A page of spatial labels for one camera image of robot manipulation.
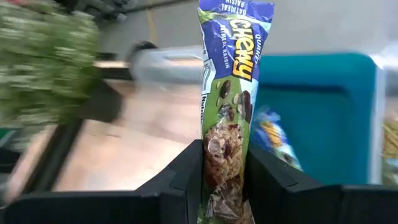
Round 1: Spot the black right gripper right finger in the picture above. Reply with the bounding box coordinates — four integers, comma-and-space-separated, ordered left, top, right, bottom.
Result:
245, 145, 398, 224

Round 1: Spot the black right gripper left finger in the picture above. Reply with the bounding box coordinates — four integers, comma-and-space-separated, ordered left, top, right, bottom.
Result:
0, 139, 205, 224

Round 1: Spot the blue oatmeal raisin granola bar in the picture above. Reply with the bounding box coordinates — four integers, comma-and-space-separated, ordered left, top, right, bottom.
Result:
197, 0, 275, 224
251, 107, 304, 172

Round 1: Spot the green yellow granola bar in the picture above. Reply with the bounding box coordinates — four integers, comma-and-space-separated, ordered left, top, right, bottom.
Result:
382, 118, 398, 186

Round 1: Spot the teal plastic bin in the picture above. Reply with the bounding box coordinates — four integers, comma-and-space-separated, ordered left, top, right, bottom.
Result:
248, 52, 379, 187

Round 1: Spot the green potted plant black pot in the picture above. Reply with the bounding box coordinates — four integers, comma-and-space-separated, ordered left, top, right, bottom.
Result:
0, 0, 124, 150

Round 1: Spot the black table border rail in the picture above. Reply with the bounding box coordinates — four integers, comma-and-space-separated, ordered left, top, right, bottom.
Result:
21, 67, 134, 195

